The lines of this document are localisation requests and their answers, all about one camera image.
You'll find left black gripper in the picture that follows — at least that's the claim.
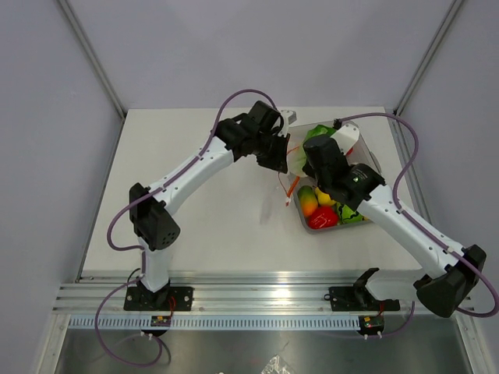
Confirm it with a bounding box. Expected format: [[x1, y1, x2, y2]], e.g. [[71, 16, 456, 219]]
[[253, 130, 290, 174]]

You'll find toy green orange mango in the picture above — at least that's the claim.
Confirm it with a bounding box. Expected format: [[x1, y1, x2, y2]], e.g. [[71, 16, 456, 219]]
[[297, 185, 318, 217]]

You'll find toy napa cabbage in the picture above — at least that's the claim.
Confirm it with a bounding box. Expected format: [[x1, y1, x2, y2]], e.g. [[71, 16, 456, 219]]
[[287, 124, 337, 178]]

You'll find clear zip top bag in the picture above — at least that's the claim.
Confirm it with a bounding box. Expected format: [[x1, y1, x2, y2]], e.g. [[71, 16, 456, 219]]
[[258, 139, 309, 227]]

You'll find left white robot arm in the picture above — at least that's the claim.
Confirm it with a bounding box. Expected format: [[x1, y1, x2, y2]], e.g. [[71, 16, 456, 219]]
[[129, 101, 296, 310]]

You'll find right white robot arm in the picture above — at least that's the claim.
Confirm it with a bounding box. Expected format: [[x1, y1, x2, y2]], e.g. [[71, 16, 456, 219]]
[[303, 135, 487, 318]]

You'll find grey plastic food bin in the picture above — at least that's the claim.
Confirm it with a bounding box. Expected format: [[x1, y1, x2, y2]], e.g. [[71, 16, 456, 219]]
[[288, 121, 385, 234]]

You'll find toy yellow pear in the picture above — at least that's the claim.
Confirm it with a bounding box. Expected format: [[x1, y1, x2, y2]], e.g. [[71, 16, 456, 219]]
[[315, 188, 336, 206]]

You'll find toy green watermelon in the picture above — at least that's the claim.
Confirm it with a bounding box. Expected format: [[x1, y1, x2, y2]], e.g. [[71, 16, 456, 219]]
[[336, 203, 368, 224]]

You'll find toy red bell pepper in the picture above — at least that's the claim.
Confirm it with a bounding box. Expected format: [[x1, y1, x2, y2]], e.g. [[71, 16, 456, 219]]
[[307, 206, 339, 230]]

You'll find crumpled clear plastic wrap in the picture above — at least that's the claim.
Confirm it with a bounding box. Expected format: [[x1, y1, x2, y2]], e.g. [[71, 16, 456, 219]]
[[260, 355, 295, 374]]

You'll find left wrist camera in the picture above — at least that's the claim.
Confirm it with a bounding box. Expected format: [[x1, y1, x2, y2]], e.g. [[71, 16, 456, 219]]
[[278, 109, 297, 136]]

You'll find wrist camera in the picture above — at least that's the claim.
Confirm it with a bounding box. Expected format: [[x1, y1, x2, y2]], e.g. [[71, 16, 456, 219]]
[[331, 122, 360, 155], [278, 109, 297, 136]]

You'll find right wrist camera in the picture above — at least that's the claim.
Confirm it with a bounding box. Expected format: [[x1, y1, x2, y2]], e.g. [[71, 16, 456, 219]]
[[331, 122, 360, 155]]

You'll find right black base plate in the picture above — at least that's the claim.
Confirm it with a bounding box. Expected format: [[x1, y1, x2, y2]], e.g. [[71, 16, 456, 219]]
[[324, 286, 401, 312]]

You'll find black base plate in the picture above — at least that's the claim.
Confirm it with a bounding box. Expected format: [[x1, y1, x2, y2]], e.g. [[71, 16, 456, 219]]
[[123, 285, 194, 312], [324, 286, 401, 312]]

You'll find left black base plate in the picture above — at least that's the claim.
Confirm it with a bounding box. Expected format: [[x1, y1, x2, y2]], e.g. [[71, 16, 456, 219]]
[[123, 285, 194, 312]]

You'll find left aluminium frame post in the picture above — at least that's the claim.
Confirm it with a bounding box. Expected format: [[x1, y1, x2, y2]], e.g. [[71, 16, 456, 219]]
[[55, 0, 127, 122]]

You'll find aluminium frame post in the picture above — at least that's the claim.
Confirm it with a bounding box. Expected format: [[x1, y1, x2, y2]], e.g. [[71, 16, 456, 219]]
[[55, 0, 127, 122], [393, 0, 467, 116]]

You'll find right aluminium frame post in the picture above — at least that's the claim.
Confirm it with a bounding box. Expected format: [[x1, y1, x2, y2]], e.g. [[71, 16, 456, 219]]
[[393, 0, 467, 116]]

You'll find aluminium mounting rail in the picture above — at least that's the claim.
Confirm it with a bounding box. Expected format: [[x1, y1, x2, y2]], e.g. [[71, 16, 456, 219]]
[[51, 270, 476, 315]]

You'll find white slotted cable duct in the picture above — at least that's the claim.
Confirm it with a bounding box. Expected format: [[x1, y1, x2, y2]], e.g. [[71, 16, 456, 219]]
[[69, 315, 360, 331]]

